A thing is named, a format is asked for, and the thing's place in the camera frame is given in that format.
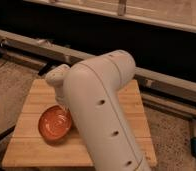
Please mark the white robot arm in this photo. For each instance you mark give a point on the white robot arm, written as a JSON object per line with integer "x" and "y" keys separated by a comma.
{"x": 89, "y": 90}

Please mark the orange ceramic bowl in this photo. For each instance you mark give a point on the orange ceramic bowl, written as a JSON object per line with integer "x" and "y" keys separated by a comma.
{"x": 54, "y": 123}

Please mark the wooden table board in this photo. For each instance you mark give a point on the wooden table board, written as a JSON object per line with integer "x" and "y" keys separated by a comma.
{"x": 28, "y": 149}

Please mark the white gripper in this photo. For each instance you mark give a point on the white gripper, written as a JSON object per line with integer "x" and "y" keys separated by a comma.
{"x": 59, "y": 96}

